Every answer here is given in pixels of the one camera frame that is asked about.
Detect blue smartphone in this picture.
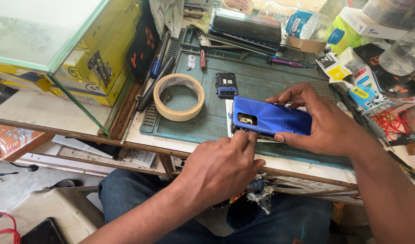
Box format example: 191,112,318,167
231,96,313,141

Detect person's blue jeans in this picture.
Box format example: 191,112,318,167
98,169,333,244

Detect grey precision screwdriver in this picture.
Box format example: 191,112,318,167
358,108,396,152

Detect blue white glue tube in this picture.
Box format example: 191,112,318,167
343,83,396,113

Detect purple screwdriver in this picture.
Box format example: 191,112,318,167
267,56,308,68

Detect teal repair work mat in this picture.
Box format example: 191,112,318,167
140,26,354,170

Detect beige plastic stool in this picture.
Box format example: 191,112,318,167
0,185,105,244

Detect orange printed packet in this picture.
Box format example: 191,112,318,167
0,124,54,162

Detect clear water bottle blue cap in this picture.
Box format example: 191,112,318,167
257,0,345,45

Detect black smartphone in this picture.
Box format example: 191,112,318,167
20,217,66,244

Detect black thick pen tool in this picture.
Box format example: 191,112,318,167
136,56,176,114

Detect beige masking tape roll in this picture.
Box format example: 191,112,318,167
153,73,205,122

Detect black tool with yellow print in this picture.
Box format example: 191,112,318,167
387,150,415,183

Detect brown packing tape roll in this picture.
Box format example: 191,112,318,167
284,35,328,54

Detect yellow green plastic bag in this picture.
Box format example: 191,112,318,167
329,15,362,55

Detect blue handled screwdriver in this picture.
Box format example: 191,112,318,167
149,30,171,79

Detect white yellow black packet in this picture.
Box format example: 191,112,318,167
315,52,352,83

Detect black flat packet orange print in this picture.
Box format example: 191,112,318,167
352,43,415,98

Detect stack of yellow boxes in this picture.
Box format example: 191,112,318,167
0,0,142,107

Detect person's right hand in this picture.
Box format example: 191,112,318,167
266,82,380,158

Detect glass display case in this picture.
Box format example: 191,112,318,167
0,0,144,137

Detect black phone camera cover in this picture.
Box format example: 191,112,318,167
215,72,239,99

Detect stack of dark smartphones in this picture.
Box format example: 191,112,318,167
207,7,283,57

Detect red cable bundle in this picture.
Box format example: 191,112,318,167
371,109,413,137

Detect black packet with orange print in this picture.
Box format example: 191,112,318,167
126,9,161,81

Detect white cardboard box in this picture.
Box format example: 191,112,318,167
338,6,408,41

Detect person's left hand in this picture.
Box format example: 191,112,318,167
175,130,266,212

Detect clear plastic bottle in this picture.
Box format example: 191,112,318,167
379,23,415,76

